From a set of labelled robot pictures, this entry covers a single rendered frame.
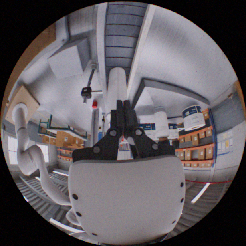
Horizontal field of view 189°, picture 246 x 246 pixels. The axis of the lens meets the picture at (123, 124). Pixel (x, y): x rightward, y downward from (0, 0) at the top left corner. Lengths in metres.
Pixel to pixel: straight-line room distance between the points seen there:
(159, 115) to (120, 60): 0.38
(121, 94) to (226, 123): 4.48
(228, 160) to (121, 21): 4.83
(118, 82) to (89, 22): 0.23
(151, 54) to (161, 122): 0.37
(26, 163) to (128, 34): 0.61
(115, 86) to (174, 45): 0.26
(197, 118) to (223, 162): 4.27
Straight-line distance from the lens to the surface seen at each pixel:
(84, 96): 0.25
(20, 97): 0.68
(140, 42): 0.21
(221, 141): 4.45
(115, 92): 0.20
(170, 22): 0.32
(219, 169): 4.88
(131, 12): 0.23
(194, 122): 0.64
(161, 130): 0.50
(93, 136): 0.58
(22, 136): 0.56
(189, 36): 0.36
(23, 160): 0.51
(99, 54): 0.17
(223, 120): 4.54
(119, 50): 0.25
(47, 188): 0.48
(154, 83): 0.40
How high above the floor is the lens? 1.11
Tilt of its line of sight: 16 degrees down
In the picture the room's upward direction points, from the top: 178 degrees clockwise
